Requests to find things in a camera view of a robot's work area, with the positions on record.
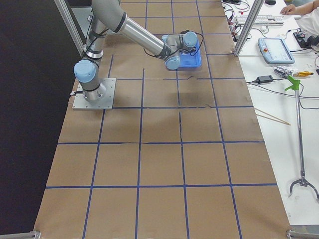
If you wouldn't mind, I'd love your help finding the teach pendant tablet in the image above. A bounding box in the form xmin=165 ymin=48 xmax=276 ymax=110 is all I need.
xmin=258 ymin=38 xmax=295 ymax=64

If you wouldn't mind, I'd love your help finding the green clamp tool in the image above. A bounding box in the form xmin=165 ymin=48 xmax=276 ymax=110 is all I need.
xmin=285 ymin=75 xmax=301 ymax=91

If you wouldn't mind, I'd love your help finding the blue plastic tray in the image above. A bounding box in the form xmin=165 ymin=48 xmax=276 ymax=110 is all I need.
xmin=172 ymin=41 xmax=202 ymax=71

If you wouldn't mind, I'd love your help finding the left frame post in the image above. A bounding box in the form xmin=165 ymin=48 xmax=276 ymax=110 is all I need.
xmin=54 ymin=0 xmax=86 ymax=56

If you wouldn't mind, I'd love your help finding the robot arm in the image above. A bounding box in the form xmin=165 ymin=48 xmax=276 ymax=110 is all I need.
xmin=74 ymin=0 xmax=198 ymax=103

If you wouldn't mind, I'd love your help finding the white keyboard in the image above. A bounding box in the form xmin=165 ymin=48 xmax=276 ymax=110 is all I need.
xmin=236 ymin=15 xmax=284 ymax=26

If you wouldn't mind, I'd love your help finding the aluminium frame post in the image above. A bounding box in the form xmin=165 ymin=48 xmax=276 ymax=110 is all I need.
xmin=233 ymin=0 xmax=263 ymax=56

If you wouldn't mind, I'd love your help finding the yellow screwdriver tool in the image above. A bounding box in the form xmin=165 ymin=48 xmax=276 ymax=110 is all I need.
xmin=293 ymin=71 xmax=314 ymax=77

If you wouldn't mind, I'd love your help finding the wooden chopstick pair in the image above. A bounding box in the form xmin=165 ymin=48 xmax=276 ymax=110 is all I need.
xmin=254 ymin=108 xmax=291 ymax=125

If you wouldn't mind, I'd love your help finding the long reacher grabber tool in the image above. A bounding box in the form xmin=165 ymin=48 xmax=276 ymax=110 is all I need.
xmin=289 ymin=90 xmax=319 ymax=202

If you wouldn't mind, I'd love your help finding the person's hand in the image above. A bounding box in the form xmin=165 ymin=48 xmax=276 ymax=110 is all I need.
xmin=280 ymin=4 xmax=296 ymax=15

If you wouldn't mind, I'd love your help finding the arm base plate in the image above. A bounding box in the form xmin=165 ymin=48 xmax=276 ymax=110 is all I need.
xmin=72 ymin=78 xmax=116 ymax=110

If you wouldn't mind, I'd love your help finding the black power adapter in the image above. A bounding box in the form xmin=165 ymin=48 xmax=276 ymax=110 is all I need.
xmin=256 ymin=75 xmax=274 ymax=85

